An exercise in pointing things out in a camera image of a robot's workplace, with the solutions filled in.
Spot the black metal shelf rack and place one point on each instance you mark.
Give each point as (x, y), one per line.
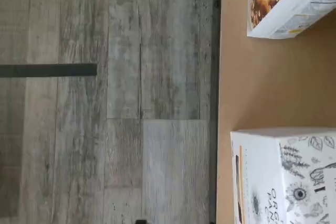
(215, 103)

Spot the wooden shelf board with white boxes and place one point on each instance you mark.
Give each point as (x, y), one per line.
(262, 82)

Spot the white nut-picture box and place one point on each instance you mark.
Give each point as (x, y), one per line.
(283, 1)

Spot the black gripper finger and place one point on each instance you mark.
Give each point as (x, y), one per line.
(141, 222)

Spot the white sketch-print box yellow strip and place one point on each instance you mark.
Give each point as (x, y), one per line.
(283, 182)

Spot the black floor tape strip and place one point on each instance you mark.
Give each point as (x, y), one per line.
(47, 70)

